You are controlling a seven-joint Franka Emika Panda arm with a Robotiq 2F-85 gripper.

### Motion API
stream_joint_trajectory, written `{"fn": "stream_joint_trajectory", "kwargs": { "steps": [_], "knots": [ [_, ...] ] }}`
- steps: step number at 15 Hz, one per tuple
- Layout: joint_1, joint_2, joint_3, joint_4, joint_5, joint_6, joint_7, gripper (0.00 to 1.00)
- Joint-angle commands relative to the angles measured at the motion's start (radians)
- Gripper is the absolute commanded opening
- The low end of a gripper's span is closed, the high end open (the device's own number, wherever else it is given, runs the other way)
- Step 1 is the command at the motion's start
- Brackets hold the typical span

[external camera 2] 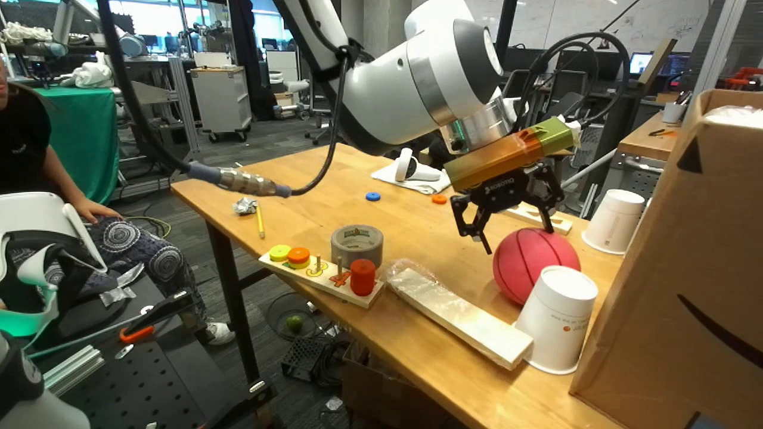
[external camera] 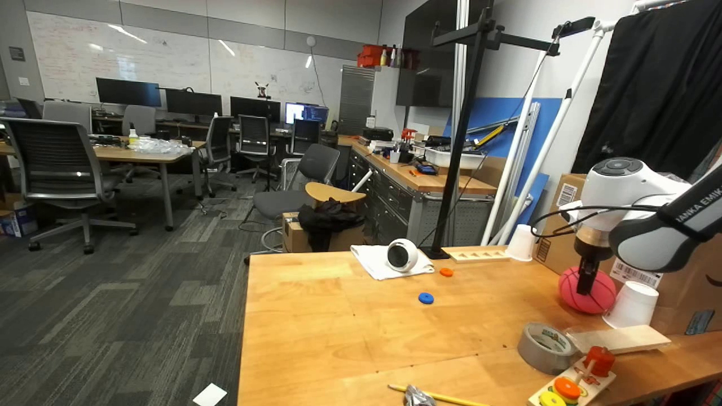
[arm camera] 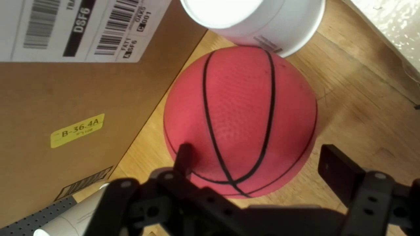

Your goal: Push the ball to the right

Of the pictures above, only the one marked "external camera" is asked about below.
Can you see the white plastic bin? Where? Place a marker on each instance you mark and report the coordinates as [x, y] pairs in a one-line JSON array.
[[451, 159]]

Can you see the large cardboard box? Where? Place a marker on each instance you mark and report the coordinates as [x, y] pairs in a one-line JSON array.
[[688, 293]]

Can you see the orange disc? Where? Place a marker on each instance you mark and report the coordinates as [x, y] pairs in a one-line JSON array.
[[446, 272]]

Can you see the yellow pencil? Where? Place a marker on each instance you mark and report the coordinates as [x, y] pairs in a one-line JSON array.
[[451, 398]]

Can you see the whiteboard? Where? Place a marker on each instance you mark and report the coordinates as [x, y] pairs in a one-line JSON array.
[[169, 62]]

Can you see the white cloth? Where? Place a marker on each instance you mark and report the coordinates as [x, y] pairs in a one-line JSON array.
[[372, 262]]

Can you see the row of monitors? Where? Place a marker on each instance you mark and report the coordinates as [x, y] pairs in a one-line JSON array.
[[194, 104]]

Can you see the white paper cup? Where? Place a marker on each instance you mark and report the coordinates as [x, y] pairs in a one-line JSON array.
[[632, 304], [520, 243]]

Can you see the wooden tray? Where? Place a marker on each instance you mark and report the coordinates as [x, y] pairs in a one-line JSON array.
[[476, 256]]

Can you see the grey slatted panel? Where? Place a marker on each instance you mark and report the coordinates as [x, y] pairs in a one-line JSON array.
[[356, 100]]

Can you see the aluminium profile post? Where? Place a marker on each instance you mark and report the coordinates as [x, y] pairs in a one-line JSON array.
[[460, 84]]

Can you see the cardboard box with black cloth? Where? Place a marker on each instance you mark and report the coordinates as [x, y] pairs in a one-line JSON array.
[[330, 228]]

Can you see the workbench with drawers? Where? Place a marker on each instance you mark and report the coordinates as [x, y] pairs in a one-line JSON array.
[[395, 197]]

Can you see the blue board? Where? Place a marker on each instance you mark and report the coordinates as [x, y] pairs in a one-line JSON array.
[[502, 113]]

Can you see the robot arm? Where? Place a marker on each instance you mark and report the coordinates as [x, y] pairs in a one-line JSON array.
[[620, 186]]

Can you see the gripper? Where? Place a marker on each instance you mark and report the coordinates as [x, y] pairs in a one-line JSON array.
[[591, 266]]

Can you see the red storage bins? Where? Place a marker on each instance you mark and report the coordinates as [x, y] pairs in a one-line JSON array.
[[371, 56]]

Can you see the flat wooden block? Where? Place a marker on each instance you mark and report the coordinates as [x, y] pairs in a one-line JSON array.
[[620, 339]]

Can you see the wooden meeting table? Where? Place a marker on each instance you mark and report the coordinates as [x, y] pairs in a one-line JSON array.
[[130, 154]]

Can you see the heap of clear plastic bags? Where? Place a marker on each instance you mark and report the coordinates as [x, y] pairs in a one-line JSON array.
[[161, 146]]

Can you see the grey mesh office chair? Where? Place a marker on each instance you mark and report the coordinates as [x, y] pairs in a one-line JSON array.
[[56, 163]]

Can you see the black stand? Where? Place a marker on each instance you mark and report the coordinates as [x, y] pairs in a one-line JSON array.
[[459, 141]]

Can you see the black curtain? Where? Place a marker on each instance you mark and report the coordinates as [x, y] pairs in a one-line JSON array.
[[660, 90]]

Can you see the crumpled silver foil wrapper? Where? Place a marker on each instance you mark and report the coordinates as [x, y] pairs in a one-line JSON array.
[[418, 397]]

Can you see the black wall screen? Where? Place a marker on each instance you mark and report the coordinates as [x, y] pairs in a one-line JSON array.
[[428, 56]]

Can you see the pink ball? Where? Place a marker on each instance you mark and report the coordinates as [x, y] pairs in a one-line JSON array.
[[598, 296]]

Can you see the small cardboard box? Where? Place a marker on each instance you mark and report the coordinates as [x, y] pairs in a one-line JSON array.
[[558, 248]]

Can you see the white paper sheet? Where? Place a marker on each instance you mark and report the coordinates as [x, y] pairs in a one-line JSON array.
[[210, 396]]

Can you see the grey duct tape roll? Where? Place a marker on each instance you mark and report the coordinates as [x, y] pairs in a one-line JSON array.
[[538, 352]]

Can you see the blue disc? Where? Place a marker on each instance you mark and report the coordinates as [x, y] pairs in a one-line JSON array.
[[426, 298]]

